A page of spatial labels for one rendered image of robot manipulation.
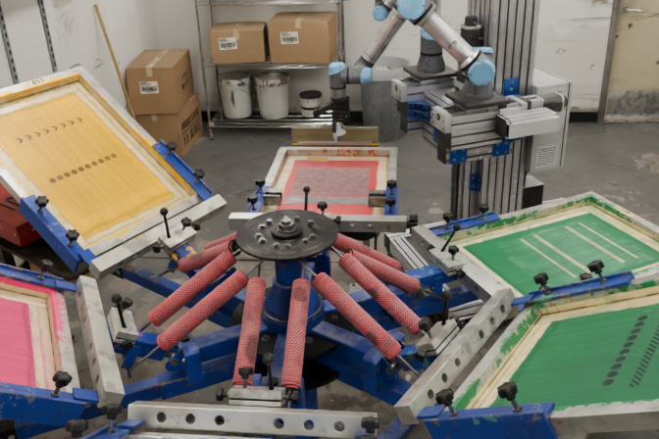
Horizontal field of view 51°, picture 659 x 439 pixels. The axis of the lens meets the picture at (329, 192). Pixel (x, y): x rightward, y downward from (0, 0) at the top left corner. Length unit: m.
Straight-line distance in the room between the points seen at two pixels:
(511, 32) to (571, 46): 3.13
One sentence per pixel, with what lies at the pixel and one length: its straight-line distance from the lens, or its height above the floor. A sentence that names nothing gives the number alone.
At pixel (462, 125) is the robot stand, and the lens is 3.28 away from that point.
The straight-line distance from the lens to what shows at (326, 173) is 3.26.
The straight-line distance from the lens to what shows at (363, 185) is 3.13.
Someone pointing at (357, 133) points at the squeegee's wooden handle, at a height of 1.12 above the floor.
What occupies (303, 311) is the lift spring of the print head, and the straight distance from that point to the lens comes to 1.87.
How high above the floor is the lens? 2.29
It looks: 26 degrees down
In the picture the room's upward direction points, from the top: 2 degrees counter-clockwise
